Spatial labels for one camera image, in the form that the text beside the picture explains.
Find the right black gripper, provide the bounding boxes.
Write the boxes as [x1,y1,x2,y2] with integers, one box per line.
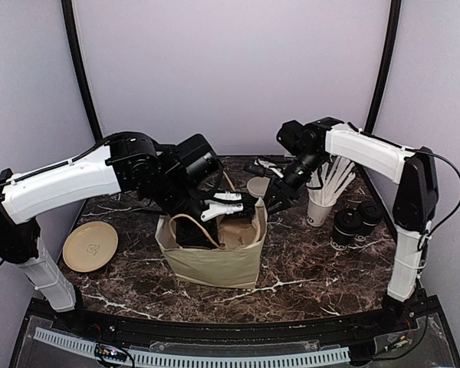
[261,150,326,217]

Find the cream paper carry bag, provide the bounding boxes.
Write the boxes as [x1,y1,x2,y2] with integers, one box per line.
[155,198,268,289]

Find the black plastic cup lid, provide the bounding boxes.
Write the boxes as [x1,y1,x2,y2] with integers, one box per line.
[334,208,363,233]

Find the brown cardboard cup carrier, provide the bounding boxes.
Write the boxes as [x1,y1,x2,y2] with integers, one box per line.
[218,219,261,250]

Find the black paper coffee cup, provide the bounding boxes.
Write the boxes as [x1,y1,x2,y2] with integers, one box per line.
[355,221,379,242]

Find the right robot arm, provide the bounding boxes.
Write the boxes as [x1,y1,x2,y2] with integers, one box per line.
[264,117,460,303]

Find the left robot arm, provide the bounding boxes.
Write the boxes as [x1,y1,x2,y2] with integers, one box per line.
[0,132,222,334]

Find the white paper cup holder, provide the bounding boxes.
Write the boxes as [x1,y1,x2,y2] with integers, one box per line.
[307,196,335,227]

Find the white wrapped straws bundle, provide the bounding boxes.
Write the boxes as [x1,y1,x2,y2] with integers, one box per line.
[306,156,356,207]

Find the beige round plate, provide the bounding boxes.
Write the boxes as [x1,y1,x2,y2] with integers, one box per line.
[62,222,118,273]

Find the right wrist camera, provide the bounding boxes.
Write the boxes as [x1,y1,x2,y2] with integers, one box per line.
[243,156,289,178]

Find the black front rail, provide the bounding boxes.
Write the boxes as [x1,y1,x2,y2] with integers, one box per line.
[61,290,396,336]

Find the grey slotted cable duct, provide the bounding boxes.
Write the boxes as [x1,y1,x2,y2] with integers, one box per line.
[33,327,350,367]

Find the right black frame post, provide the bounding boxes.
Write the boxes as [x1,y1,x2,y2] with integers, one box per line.
[364,0,402,133]

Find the black frame post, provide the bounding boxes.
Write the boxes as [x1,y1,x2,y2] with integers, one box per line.
[364,0,402,133]
[61,0,103,141]

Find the left black frame post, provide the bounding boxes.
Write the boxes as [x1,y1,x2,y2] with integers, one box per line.
[61,0,103,141]

